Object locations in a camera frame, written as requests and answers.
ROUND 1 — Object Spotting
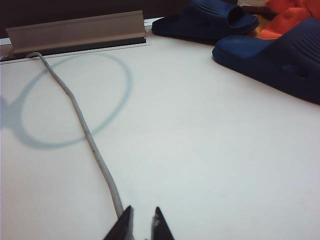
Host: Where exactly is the orange cloth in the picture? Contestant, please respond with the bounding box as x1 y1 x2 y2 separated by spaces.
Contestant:
257 0 320 40

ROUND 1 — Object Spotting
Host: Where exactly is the brown grey desk partition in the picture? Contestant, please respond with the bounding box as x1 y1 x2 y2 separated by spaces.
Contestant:
0 0 193 40

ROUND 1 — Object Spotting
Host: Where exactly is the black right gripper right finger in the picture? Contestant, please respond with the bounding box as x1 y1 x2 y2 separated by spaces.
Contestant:
149 206 176 240

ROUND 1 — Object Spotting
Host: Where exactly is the navy blue foam slipper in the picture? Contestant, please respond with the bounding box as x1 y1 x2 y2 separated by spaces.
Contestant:
211 16 320 106
151 0 261 46

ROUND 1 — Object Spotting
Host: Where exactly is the grey cable tray flap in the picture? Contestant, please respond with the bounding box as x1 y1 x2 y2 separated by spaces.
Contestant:
5 9 147 55

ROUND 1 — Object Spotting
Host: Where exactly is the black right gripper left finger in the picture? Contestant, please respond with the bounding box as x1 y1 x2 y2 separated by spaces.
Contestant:
103 204 136 240

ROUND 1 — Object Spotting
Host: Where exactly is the white cable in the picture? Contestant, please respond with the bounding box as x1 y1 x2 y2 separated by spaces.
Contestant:
24 51 126 221

